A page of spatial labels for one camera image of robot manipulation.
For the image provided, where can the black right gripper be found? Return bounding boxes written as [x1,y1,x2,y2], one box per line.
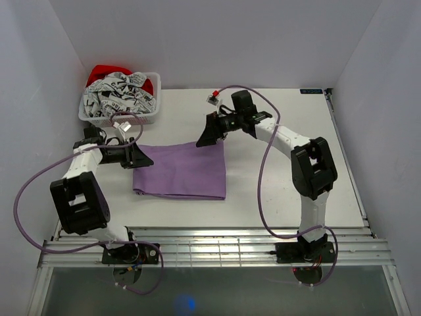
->
[195,112,242,148]

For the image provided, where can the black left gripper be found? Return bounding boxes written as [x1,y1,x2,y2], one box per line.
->
[100,137,154,169]

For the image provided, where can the purple trousers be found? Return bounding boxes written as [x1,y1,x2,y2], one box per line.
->
[132,142,226,200]

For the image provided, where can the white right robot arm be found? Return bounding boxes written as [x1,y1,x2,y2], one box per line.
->
[196,89,338,265]

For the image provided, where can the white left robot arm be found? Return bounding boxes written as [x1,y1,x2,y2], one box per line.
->
[50,122,153,263]

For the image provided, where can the white plastic laundry basket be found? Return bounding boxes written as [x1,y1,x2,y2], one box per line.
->
[78,72,162,127]

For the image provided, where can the black white printed garment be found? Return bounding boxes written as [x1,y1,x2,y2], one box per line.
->
[82,72,157,118]

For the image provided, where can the red garment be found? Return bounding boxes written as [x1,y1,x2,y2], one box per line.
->
[86,65,154,95]

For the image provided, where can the dark table label sticker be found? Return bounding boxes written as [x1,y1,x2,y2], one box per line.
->
[299,88,324,95]

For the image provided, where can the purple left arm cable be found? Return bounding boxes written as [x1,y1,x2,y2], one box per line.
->
[12,111,165,296]

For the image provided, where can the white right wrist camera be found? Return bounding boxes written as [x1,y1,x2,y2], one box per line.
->
[207,90,221,107]

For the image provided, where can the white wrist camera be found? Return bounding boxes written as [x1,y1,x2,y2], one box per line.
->
[112,122,132,142]
[207,90,221,107]

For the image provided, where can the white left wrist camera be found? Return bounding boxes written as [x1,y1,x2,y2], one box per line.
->
[112,122,132,142]

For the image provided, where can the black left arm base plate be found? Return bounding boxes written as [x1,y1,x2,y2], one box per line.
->
[101,244,160,265]

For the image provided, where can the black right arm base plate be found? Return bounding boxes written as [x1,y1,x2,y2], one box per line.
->
[274,242,336,263]

